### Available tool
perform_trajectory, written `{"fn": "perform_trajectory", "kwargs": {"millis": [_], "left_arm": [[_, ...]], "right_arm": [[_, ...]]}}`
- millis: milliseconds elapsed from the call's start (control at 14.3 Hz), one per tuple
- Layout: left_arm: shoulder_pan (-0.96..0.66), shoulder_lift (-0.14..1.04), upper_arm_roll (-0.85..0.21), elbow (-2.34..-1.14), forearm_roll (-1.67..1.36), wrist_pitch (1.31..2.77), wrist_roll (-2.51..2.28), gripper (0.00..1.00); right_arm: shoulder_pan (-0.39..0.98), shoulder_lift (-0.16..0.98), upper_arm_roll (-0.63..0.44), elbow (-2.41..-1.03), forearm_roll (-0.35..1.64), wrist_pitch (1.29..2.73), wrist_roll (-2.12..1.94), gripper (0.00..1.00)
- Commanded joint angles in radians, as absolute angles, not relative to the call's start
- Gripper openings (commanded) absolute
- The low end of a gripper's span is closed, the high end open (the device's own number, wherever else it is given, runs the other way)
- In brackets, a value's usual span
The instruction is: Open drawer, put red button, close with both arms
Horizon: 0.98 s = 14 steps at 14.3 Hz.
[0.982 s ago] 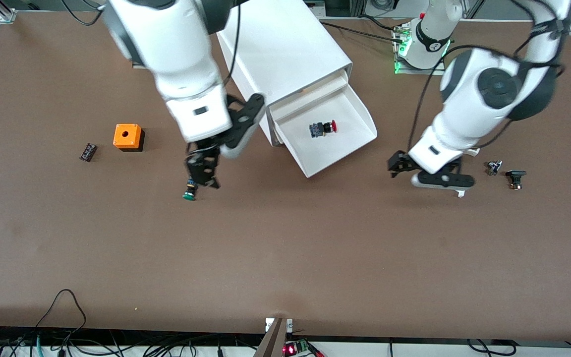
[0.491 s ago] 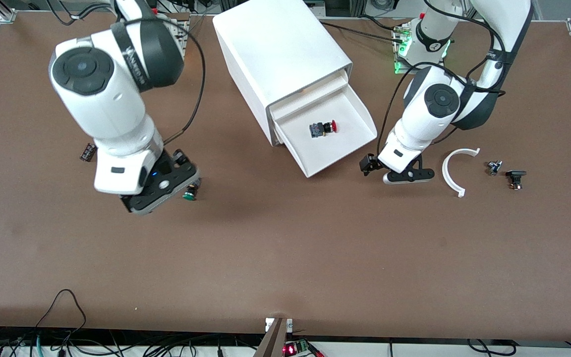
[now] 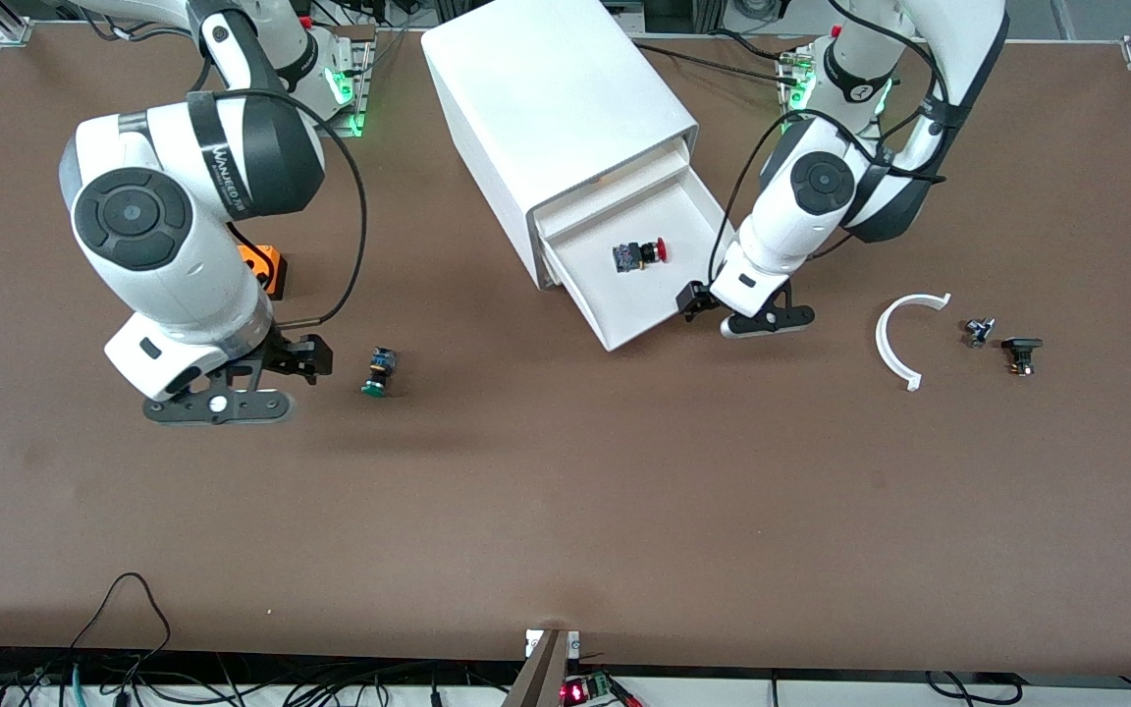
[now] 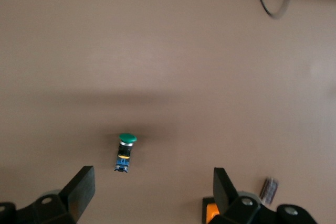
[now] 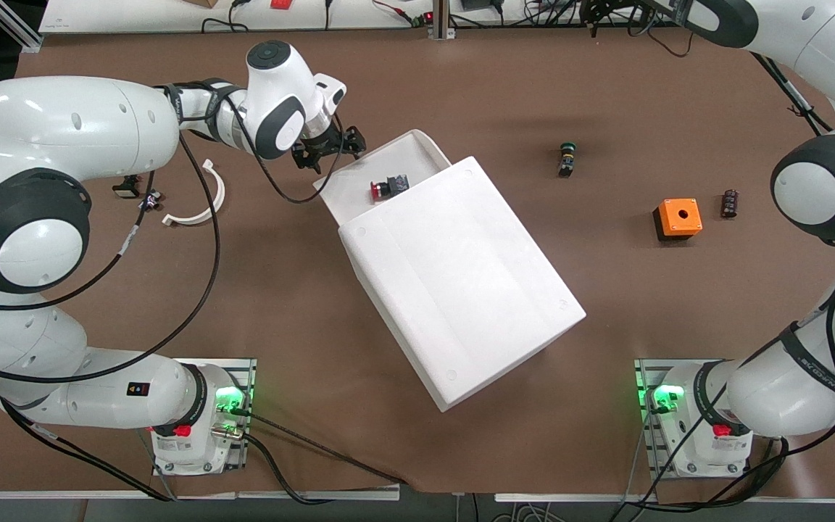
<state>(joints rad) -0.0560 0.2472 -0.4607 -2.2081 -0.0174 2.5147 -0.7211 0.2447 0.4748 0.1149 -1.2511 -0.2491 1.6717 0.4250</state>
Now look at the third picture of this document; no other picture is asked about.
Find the red push button switch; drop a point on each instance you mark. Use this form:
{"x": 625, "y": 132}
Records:
{"x": 636, "y": 257}

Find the white shallow drawer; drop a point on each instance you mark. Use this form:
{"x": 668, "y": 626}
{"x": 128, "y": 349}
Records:
{"x": 605, "y": 191}

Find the white drawer cabinet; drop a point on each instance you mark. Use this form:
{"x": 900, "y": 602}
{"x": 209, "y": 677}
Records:
{"x": 546, "y": 88}

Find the circuit board with red light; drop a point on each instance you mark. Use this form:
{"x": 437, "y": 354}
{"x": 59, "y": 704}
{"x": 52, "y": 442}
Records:
{"x": 575, "y": 692}

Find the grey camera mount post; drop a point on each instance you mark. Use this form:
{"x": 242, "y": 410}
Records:
{"x": 541, "y": 678}

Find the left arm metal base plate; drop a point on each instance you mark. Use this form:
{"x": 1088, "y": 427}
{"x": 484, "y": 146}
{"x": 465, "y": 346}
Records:
{"x": 821, "y": 143}

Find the white curved plastic bracket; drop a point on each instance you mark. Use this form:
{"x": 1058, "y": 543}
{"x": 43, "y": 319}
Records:
{"x": 881, "y": 339}

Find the green push button switch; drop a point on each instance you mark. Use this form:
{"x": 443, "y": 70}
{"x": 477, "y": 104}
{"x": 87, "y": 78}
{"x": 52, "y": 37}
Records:
{"x": 379, "y": 378}

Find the small grey black component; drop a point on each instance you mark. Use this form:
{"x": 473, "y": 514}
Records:
{"x": 978, "y": 332}

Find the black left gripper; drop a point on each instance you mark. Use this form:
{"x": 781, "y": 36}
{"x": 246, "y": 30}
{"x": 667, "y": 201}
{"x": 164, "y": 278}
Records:
{"x": 694, "y": 298}

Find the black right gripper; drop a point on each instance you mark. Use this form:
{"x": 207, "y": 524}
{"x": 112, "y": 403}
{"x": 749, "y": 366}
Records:
{"x": 283, "y": 353}

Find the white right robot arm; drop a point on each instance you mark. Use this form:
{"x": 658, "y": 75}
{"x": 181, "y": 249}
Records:
{"x": 163, "y": 255}

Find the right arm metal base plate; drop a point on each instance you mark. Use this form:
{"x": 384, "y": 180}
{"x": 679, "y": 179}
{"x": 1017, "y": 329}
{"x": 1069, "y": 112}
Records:
{"x": 364, "y": 88}

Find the small black switch component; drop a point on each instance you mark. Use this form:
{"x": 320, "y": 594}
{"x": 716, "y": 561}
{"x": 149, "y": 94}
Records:
{"x": 1021, "y": 346}

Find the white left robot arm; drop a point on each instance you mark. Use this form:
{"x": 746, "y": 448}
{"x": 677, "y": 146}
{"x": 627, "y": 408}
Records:
{"x": 811, "y": 196}

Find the orange button enclosure box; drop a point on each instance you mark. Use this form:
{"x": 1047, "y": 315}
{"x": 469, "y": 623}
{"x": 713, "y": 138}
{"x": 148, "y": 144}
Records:
{"x": 273, "y": 265}

